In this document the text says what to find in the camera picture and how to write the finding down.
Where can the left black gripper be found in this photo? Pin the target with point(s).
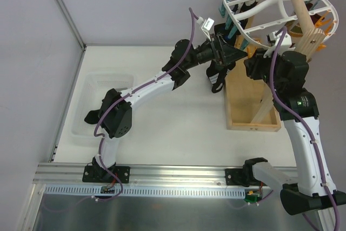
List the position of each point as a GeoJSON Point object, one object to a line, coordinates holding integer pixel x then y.
{"type": "Point", "coordinates": [220, 51]}

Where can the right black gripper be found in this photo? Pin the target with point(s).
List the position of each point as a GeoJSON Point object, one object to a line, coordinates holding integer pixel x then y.
{"type": "Point", "coordinates": [254, 65]}

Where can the black sock white stripes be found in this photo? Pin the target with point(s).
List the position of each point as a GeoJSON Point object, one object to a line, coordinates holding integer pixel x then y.
{"type": "Point", "coordinates": [93, 117]}

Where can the black sock plain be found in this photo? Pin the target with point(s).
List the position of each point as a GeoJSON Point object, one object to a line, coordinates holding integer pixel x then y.
{"type": "Point", "coordinates": [225, 51]}

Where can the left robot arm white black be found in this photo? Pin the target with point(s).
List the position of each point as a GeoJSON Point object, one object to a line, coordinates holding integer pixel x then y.
{"type": "Point", "coordinates": [114, 118]}

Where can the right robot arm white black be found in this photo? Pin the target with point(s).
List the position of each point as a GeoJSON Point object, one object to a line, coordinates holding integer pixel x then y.
{"type": "Point", "coordinates": [313, 188]}

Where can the wooden hanger stand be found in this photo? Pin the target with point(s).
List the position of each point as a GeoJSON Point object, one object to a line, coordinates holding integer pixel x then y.
{"type": "Point", "coordinates": [249, 103]}

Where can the white round clip hanger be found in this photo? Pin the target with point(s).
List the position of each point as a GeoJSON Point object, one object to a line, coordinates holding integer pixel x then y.
{"type": "Point", "coordinates": [309, 22]}

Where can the black sport sock hanging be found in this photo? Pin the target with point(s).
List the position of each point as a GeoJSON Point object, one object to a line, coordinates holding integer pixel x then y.
{"type": "Point", "coordinates": [217, 73]}

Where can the white plastic laundry basket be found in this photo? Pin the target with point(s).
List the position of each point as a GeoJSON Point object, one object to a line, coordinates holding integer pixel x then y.
{"type": "Point", "coordinates": [94, 88]}

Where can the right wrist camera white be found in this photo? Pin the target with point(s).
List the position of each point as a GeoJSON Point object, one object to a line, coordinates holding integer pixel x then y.
{"type": "Point", "coordinates": [281, 39]}

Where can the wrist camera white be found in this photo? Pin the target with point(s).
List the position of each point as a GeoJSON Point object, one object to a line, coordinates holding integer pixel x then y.
{"type": "Point", "coordinates": [205, 26]}
{"type": "Point", "coordinates": [281, 39]}

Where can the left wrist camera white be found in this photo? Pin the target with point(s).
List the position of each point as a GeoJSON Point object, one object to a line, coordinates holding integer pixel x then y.
{"type": "Point", "coordinates": [205, 26]}

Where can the aluminium mounting rail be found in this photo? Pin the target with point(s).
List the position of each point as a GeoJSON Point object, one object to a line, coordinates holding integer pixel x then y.
{"type": "Point", "coordinates": [140, 175]}

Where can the white slotted cable duct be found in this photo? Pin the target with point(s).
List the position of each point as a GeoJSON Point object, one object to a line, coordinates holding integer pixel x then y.
{"type": "Point", "coordinates": [224, 193]}

